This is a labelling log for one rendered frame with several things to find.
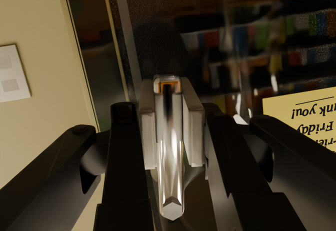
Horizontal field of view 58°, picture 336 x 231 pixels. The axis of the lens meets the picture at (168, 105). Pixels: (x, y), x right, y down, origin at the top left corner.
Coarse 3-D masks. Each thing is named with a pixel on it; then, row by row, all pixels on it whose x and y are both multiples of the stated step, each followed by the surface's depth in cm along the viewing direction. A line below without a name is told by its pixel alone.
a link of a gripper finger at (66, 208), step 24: (72, 144) 11; (24, 168) 10; (48, 168) 10; (72, 168) 10; (0, 192) 8; (24, 192) 8; (48, 192) 9; (72, 192) 10; (0, 216) 7; (24, 216) 8; (48, 216) 9; (72, 216) 10
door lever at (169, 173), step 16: (160, 80) 16; (176, 80) 16; (160, 96) 16; (176, 96) 16; (160, 112) 17; (176, 112) 17; (160, 128) 17; (176, 128) 17; (160, 144) 17; (176, 144) 17; (160, 160) 18; (176, 160) 18; (160, 176) 18; (176, 176) 18; (160, 192) 18; (176, 192) 18; (160, 208) 19; (176, 208) 18
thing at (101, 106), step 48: (96, 0) 19; (144, 0) 20; (192, 0) 20; (240, 0) 20; (288, 0) 20; (96, 48) 20; (144, 48) 20; (192, 48) 21; (240, 48) 21; (288, 48) 21; (96, 96) 21; (240, 96) 22; (192, 192) 24
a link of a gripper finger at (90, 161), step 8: (96, 136) 13; (104, 136) 13; (96, 144) 12; (104, 144) 13; (88, 152) 12; (96, 152) 12; (104, 152) 13; (80, 160) 12; (88, 160) 12; (96, 160) 13; (104, 160) 13; (80, 168) 12; (88, 168) 13; (96, 168) 13; (104, 168) 13; (80, 176) 13; (88, 176) 13
